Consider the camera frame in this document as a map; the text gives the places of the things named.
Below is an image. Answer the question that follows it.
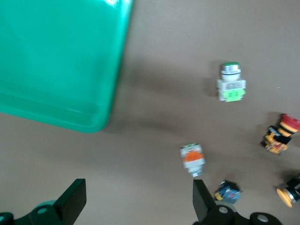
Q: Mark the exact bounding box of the green plastic tray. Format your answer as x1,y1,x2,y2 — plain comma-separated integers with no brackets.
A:
0,0,135,134

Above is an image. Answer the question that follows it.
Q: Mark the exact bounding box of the red emergency button yellow base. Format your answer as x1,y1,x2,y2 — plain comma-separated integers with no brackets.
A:
259,113,300,156

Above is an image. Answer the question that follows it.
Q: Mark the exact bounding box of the red push button blue base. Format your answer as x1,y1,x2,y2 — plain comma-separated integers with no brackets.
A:
214,180,242,204

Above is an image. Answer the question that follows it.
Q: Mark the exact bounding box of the green button orange contact block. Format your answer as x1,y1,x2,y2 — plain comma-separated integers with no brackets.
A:
180,143,207,178

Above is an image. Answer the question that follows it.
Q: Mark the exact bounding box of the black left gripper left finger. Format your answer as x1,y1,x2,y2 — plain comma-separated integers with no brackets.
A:
0,178,87,225

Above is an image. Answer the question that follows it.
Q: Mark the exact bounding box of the yellow push button blue base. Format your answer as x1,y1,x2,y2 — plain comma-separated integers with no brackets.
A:
276,172,300,209

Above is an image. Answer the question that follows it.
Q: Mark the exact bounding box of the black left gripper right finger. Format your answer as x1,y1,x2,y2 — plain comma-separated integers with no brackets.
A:
192,179,282,225

